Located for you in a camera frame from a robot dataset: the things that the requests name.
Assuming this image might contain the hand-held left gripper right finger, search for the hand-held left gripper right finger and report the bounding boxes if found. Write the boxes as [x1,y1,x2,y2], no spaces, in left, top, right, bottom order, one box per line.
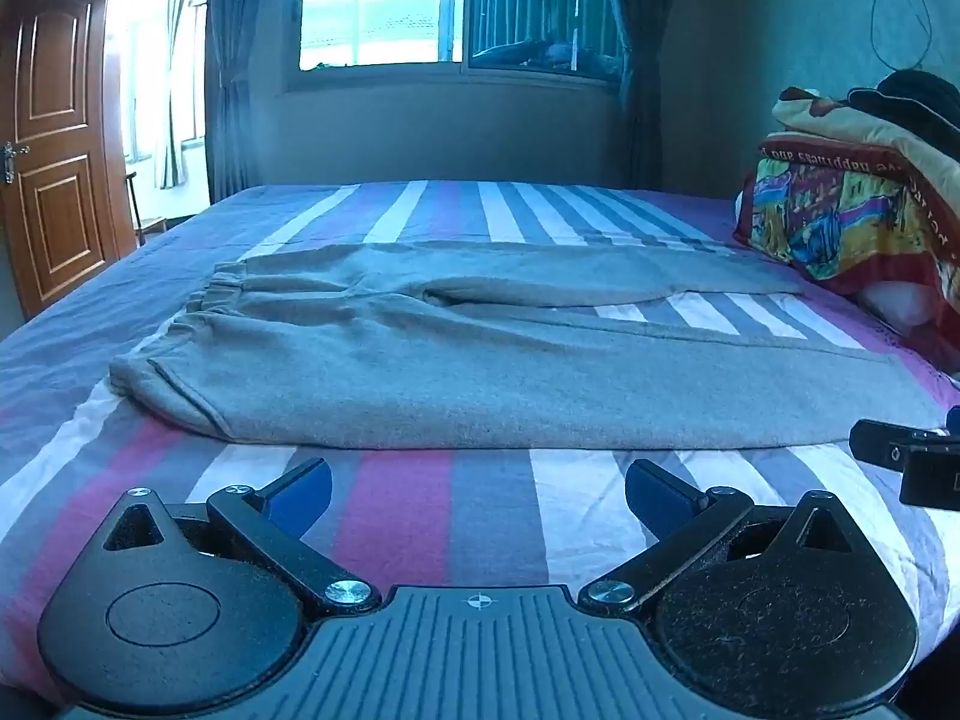
[577,457,872,614]

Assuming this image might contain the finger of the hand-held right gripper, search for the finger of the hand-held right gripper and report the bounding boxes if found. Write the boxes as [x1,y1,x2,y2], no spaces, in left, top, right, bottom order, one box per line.
[898,448,960,511]
[850,405,960,470]

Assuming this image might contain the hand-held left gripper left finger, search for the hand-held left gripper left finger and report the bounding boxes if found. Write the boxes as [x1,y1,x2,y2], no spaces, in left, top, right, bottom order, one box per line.
[82,457,382,616]

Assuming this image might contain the grey pants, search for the grey pants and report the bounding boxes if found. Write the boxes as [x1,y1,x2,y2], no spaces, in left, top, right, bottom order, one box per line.
[109,241,950,452]

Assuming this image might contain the white pillow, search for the white pillow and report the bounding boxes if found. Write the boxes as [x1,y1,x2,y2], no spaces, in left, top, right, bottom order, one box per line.
[857,281,944,328]

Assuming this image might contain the striped bed sheet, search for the striped bed sheet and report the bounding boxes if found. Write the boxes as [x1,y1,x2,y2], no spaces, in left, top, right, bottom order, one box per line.
[0,180,960,706]

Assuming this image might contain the colourful printed blanket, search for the colourful printed blanket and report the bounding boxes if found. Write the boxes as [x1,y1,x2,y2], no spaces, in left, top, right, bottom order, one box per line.
[733,86,960,299]

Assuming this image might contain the wooden chair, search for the wooden chair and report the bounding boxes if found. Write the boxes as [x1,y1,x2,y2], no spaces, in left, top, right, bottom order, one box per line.
[122,169,170,248]

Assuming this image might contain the black cloth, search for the black cloth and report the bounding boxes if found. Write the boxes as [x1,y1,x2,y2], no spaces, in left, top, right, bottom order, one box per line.
[847,69,960,160]

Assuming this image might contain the brown wooden door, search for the brown wooden door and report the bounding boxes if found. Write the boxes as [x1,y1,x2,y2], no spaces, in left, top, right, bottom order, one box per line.
[0,0,137,320]

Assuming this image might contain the dark curtain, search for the dark curtain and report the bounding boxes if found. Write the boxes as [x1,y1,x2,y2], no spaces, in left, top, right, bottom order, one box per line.
[604,0,667,190]
[204,0,262,205]

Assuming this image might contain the white sheer curtain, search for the white sheer curtain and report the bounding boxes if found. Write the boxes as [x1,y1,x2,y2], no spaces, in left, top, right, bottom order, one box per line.
[152,0,197,190]

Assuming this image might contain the dark cloth on windowsill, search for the dark cloth on windowsill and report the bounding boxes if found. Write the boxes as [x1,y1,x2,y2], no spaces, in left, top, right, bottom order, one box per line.
[471,36,625,77]

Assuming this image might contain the tall bright side window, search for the tall bright side window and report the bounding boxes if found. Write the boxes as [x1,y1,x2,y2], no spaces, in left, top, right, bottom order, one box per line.
[103,0,212,212]

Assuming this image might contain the large sliding window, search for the large sliding window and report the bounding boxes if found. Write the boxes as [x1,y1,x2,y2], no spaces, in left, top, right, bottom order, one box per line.
[296,0,629,82]

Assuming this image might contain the thin black wall cable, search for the thin black wall cable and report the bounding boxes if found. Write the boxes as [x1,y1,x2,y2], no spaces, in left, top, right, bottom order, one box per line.
[868,0,937,74]

